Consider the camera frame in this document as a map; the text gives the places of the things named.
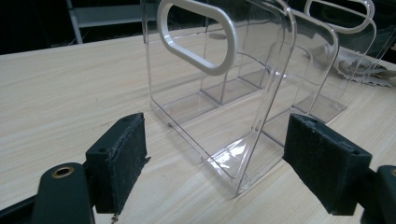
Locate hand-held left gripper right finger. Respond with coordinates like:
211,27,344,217
282,113,374,217

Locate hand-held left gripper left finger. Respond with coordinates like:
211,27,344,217
84,112,151,217

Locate white cloth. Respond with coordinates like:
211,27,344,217
313,46,396,89

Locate clear acrylic divided organizer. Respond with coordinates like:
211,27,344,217
141,0,396,199

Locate white metal stand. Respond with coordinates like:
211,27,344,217
64,0,157,45

